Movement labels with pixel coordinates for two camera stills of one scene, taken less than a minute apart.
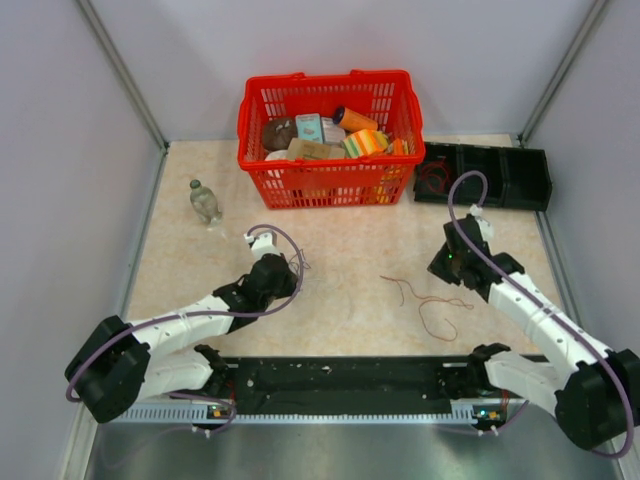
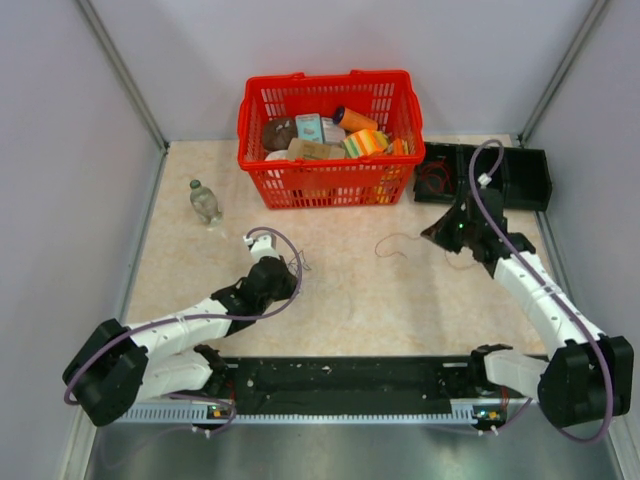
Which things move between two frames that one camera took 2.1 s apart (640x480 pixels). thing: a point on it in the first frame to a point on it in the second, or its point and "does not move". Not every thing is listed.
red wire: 424,299 to 411,236
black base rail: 346,385 does not move
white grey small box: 331,132 does not move
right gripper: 436,266 to 439,232
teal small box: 309,127 does not move
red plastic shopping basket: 333,183 does not move
